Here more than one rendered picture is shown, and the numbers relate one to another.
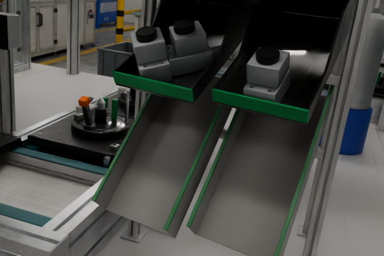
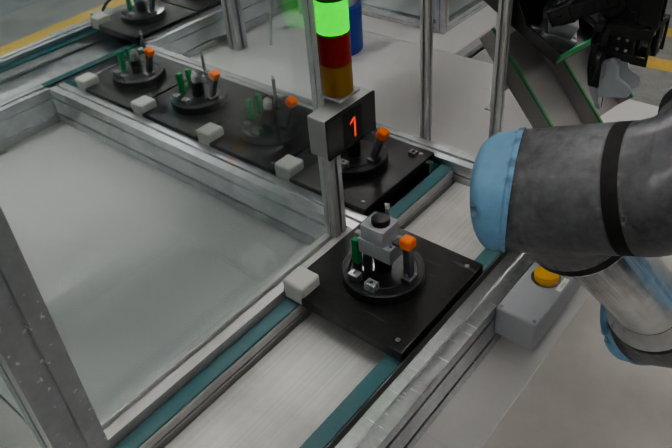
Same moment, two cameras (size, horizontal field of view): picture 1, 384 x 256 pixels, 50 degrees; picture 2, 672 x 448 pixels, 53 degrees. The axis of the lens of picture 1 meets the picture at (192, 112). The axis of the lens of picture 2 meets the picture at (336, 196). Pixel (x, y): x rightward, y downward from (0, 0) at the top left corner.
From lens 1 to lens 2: 1.44 m
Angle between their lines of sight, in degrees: 58
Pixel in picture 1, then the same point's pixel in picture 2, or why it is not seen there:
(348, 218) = (476, 84)
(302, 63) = not seen: outside the picture
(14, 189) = (446, 237)
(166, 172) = (552, 107)
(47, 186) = (442, 217)
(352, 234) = not seen: hidden behind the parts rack
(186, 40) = not seen: hidden behind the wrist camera
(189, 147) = (545, 83)
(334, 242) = (509, 100)
